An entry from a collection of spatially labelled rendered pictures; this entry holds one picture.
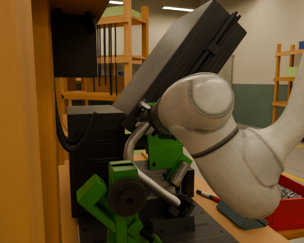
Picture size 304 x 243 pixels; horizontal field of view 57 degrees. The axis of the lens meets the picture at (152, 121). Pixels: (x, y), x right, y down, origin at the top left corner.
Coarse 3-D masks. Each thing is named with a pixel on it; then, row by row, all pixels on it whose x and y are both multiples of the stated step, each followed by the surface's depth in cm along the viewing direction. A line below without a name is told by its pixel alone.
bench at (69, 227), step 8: (136, 160) 165; (64, 168) 149; (64, 176) 136; (64, 184) 126; (64, 192) 117; (64, 200) 109; (64, 208) 102; (64, 216) 96; (64, 224) 91; (72, 224) 91; (64, 232) 86; (72, 232) 86; (64, 240) 82; (72, 240) 82
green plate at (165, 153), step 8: (152, 104) 88; (152, 136) 87; (152, 144) 87; (160, 144) 88; (168, 144) 88; (176, 144) 89; (152, 152) 87; (160, 152) 87; (168, 152) 88; (176, 152) 89; (152, 160) 86; (160, 160) 87; (168, 160) 88; (176, 160) 88; (152, 168) 86; (160, 168) 87
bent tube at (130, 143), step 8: (136, 128) 84; (144, 128) 83; (136, 136) 82; (128, 144) 81; (128, 152) 81; (144, 176) 81; (144, 184) 82; (152, 184) 82; (160, 192) 82; (168, 192) 83; (168, 200) 83; (176, 200) 83
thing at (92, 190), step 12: (96, 180) 55; (84, 192) 54; (96, 192) 54; (84, 204) 54; (96, 204) 56; (108, 204) 56; (96, 216) 55; (108, 216) 56; (132, 228) 58; (132, 240) 57; (156, 240) 61
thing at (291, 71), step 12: (276, 48) 663; (300, 48) 608; (276, 60) 665; (276, 72) 666; (288, 72) 640; (276, 84) 669; (288, 84) 690; (276, 96) 674; (288, 96) 691; (276, 108) 679
